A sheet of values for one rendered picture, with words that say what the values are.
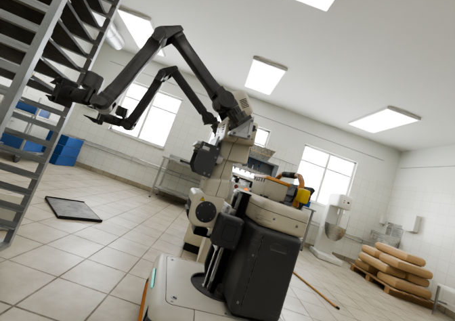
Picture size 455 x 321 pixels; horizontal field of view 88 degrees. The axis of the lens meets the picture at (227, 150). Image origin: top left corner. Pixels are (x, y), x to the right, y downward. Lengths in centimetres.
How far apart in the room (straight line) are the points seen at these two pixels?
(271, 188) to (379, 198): 582
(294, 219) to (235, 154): 43
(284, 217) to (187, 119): 492
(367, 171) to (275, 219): 578
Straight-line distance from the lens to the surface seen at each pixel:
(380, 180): 700
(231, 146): 124
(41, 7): 132
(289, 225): 118
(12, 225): 171
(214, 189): 119
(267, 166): 273
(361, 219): 679
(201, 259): 199
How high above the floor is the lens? 83
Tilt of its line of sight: 7 degrees up
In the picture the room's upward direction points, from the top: 20 degrees clockwise
